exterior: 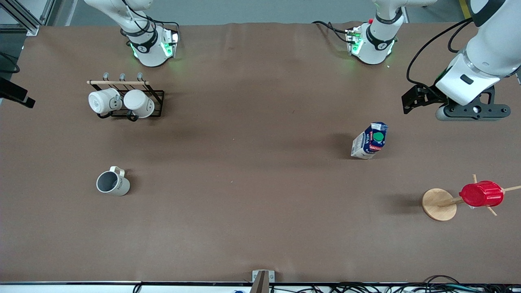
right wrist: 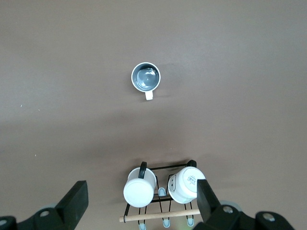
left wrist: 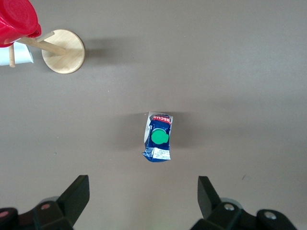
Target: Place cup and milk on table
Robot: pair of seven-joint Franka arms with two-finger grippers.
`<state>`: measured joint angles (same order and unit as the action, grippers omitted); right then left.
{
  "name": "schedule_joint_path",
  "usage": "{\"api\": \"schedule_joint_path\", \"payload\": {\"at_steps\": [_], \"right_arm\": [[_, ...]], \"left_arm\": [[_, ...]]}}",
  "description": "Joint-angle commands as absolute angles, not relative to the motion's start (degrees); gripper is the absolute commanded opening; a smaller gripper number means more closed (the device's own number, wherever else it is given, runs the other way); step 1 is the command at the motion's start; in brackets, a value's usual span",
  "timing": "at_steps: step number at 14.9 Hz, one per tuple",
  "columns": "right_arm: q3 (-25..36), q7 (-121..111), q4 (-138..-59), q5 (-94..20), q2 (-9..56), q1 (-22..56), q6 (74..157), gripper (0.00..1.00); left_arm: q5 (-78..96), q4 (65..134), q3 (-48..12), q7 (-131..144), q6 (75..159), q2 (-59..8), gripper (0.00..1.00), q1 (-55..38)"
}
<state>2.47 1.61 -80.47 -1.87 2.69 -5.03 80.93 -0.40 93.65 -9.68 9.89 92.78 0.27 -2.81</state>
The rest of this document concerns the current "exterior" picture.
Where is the blue white milk carton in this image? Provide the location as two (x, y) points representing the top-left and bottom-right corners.
(350, 122), (389, 160)

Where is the white mug grey inside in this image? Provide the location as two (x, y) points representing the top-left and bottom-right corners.
(96, 166), (131, 197)

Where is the red plastic cup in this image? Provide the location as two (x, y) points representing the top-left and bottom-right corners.
(459, 180), (505, 208)

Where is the white hanging mug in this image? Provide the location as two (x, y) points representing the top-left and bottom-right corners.
(88, 87), (123, 115)
(123, 89), (155, 119)

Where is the wooden mug tree stand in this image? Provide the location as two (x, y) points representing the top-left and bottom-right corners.
(421, 174), (521, 222)

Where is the brown table cover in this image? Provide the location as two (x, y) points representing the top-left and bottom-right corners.
(0, 21), (521, 284)

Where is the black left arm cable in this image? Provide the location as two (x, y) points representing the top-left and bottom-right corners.
(406, 18), (475, 98)

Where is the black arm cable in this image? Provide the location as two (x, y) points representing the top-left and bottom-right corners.
(121, 0), (180, 46)
(406, 18), (475, 98)

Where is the aluminium frame profile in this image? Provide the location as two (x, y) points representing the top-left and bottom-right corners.
(0, 0), (57, 36)

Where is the black left base cable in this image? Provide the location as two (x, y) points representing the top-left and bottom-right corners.
(312, 20), (351, 44)

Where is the black wire mug rack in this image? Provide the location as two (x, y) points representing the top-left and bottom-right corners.
(86, 72), (165, 122)

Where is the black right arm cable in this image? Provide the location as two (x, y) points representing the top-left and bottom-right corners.
(121, 0), (180, 46)

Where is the black cable bundle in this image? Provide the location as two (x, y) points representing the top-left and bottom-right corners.
(326, 275), (521, 293)

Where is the metal table edge bracket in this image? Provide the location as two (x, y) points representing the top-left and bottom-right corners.
(252, 269), (276, 293)

